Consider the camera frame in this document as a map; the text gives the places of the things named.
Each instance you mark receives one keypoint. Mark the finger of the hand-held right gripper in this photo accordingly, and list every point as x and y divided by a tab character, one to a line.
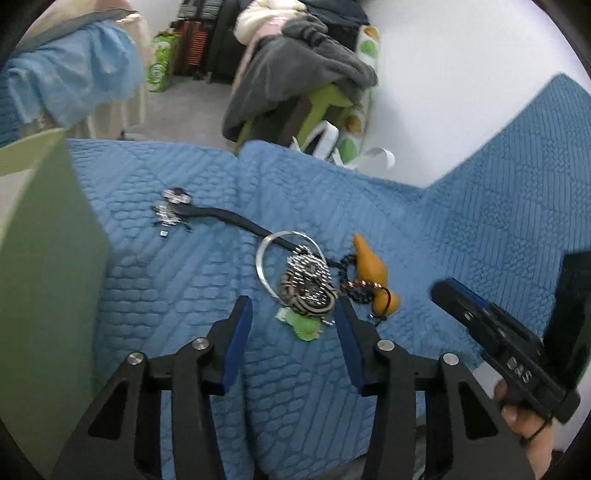
466	304

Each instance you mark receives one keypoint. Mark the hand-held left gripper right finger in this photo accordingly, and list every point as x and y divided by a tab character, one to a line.
348	344

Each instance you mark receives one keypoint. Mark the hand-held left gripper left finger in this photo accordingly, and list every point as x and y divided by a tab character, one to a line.
238	344

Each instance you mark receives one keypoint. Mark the black white striped bangle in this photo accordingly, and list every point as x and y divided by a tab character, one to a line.
298	308

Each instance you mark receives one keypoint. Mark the orange horn pendant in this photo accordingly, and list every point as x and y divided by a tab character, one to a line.
369	263

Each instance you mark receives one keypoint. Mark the silver bangle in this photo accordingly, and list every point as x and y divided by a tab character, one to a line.
262	261

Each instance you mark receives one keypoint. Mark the pale green box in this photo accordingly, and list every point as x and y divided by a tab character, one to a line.
46	286

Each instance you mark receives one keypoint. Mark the person's right hand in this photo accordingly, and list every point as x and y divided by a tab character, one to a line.
526	434

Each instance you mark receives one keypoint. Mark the green jade pendant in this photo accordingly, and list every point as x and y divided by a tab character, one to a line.
304	328

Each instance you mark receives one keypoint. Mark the blue quilted blanket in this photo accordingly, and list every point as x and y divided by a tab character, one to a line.
184	277

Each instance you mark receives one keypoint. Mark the green stool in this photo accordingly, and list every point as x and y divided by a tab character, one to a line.
323	99

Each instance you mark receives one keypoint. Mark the white polka dot roll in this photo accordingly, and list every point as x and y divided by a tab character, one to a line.
369	50

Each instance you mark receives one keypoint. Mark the grey blanket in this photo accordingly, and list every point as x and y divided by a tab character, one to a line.
295	69

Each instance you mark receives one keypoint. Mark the pink cloth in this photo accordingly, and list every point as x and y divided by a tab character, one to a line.
251	50

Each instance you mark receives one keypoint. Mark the green printed bag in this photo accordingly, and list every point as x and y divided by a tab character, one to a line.
161	60

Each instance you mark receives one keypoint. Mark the orange suitcase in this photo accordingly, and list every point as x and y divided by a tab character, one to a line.
194	46

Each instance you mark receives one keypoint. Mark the black suitcase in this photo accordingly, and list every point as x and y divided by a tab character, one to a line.
226	41

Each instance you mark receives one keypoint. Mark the light blue cloth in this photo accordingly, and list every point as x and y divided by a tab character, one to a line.
74	69

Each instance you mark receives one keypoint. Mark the dark blue clothing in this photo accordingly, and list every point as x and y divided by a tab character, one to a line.
337	11

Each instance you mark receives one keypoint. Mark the cream fluffy blanket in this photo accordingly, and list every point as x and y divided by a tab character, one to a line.
263	16

